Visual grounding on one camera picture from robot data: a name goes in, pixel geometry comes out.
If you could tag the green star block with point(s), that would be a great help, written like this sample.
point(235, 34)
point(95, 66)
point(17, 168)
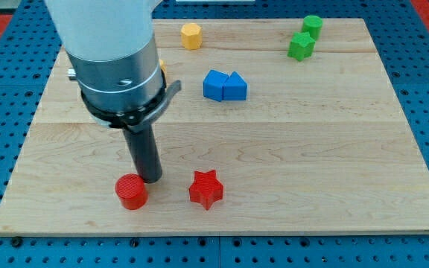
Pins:
point(301, 46)

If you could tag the yellow block behind arm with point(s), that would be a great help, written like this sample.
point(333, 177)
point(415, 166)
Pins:
point(163, 67)

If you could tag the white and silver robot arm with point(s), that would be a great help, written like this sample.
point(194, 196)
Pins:
point(111, 46)

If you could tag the blue cube block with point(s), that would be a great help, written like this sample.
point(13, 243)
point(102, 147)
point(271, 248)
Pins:
point(213, 85)

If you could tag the yellow hexagon block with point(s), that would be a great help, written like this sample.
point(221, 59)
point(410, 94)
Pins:
point(191, 36)

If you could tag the red star block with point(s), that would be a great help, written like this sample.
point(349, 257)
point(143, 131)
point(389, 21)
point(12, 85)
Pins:
point(206, 189)

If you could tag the red cylinder block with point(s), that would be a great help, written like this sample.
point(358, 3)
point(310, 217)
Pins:
point(131, 191)

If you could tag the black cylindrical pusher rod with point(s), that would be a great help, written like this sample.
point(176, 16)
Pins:
point(144, 153)

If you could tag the blue triangle block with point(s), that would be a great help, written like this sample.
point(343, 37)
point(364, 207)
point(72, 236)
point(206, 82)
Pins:
point(235, 88)

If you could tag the wooden board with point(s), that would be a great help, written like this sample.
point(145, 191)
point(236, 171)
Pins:
point(319, 147)

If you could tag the green cylinder block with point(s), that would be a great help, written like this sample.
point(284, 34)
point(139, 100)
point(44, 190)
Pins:
point(313, 25)

